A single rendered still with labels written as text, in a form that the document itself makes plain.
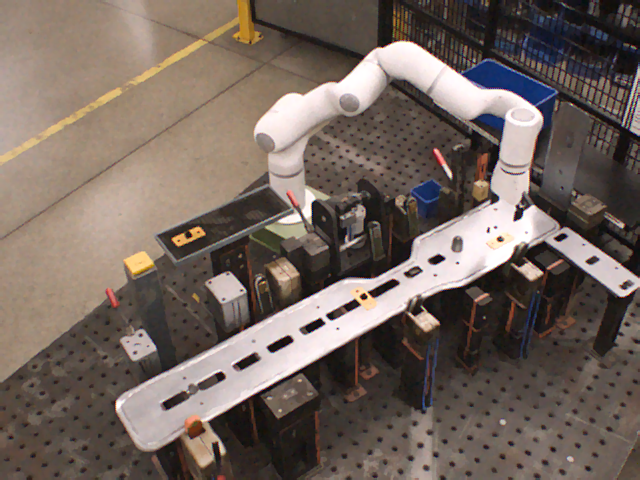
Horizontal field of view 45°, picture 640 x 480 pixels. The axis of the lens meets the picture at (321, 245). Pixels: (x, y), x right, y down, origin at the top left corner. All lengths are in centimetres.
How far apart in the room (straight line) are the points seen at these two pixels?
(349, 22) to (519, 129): 291
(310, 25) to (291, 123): 273
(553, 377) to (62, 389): 146
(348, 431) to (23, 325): 189
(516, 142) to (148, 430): 117
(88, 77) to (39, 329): 215
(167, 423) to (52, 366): 69
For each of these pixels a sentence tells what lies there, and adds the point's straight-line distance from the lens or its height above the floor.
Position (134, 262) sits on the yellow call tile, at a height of 116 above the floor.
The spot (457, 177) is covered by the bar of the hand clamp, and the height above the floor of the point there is 112.
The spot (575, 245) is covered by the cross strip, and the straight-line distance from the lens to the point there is 236.
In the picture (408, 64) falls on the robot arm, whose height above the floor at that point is 153.
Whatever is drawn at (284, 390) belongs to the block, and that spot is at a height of 103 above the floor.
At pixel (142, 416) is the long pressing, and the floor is 100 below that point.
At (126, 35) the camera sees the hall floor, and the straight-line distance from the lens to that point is 570.
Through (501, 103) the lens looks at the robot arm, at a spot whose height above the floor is 142.
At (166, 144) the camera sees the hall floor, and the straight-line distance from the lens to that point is 451.
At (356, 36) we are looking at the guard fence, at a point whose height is 28.
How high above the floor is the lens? 255
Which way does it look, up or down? 43 degrees down
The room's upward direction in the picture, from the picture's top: 2 degrees counter-clockwise
